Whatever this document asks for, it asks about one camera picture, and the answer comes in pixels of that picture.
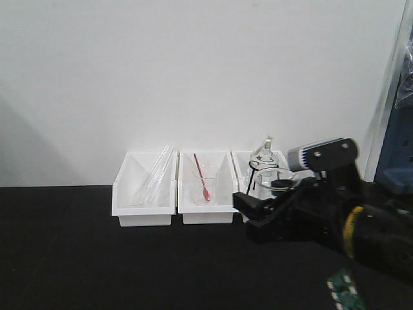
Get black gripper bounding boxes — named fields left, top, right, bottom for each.
left=232, top=177, right=365, bottom=242

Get blue cabinet at right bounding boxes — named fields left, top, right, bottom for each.
left=375, top=12, right=412, bottom=194

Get middle white plastic bin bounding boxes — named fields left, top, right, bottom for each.
left=177, top=151, right=238, bottom=224

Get black metal tripod stand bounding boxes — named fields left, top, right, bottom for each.
left=246, top=160, right=279, bottom=194

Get green circuit board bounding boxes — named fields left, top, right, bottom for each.
left=326, top=268, right=367, bottom=310

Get red stirring spatula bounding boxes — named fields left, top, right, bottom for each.
left=193, top=153, right=214, bottom=203

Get glass test tubes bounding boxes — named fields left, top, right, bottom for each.
left=131, top=145, right=174, bottom=206

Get small glass beaker in bin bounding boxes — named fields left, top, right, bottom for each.
left=190, top=165, right=217, bottom=205

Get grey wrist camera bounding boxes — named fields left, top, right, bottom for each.
left=287, top=138, right=343, bottom=172

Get left white plastic bin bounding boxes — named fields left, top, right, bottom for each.
left=112, top=152, right=177, bottom=227

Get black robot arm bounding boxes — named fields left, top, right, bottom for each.
left=232, top=138, right=412, bottom=283

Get clear 100ml glass beaker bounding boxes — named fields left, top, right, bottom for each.
left=254, top=167, right=301, bottom=200

